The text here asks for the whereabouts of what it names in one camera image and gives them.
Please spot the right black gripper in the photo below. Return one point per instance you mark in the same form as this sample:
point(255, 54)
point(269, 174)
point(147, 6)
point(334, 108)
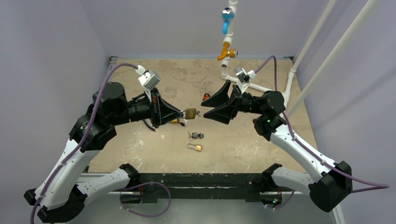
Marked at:
point(234, 101)

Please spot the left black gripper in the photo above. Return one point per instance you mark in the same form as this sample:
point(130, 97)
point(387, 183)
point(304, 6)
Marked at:
point(159, 108)

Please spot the yellow black padlock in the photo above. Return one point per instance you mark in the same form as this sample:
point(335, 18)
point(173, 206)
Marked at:
point(178, 121)

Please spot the orange black padlock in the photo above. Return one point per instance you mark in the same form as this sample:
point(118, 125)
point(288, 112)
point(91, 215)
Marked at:
point(206, 96)

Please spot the black key bunch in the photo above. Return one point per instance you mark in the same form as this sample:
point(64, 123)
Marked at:
point(195, 136)

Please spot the brass padlock long shackle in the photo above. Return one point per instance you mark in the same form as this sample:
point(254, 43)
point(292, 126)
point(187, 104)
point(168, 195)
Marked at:
point(196, 147)

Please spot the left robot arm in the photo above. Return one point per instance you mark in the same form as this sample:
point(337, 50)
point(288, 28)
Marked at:
point(61, 198)

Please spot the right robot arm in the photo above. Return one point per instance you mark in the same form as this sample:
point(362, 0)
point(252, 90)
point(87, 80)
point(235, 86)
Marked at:
point(325, 181)

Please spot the orange tap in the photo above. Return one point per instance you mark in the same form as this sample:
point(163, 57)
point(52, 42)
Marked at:
point(227, 51)

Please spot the black base bar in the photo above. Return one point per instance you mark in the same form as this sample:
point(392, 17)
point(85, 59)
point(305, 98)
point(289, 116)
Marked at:
point(250, 187)

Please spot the blue tap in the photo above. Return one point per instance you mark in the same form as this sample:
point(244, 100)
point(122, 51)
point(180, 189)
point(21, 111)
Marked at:
point(227, 16)

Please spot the white diagonal pole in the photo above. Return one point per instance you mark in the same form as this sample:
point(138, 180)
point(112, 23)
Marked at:
point(334, 53)

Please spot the blue handled pliers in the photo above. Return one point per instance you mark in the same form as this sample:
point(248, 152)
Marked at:
point(149, 126)

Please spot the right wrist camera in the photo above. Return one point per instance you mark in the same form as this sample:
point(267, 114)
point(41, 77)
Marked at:
point(244, 78)

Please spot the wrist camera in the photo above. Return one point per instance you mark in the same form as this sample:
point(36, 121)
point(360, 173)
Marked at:
point(244, 78)
point(148, 80)

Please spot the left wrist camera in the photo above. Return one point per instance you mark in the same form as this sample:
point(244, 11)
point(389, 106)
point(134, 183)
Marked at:
point(148, 80)

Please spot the white pvc pipe frame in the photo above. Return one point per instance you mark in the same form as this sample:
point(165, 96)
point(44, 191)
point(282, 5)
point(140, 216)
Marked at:
point(225, 62)

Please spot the aluminium frame rail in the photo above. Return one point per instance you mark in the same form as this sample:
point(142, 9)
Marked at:
point(108, 74)

